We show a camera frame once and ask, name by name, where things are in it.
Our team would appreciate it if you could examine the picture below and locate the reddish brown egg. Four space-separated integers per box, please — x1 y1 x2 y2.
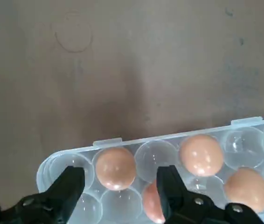
142 179 167 224

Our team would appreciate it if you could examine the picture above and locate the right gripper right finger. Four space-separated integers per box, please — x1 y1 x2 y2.
156 164 264 224

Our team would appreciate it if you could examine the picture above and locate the transparent twelve-slot egg tray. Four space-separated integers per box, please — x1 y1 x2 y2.
36 116 264 224

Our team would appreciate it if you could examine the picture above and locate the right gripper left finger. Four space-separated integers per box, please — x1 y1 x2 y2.
0 165 86 224

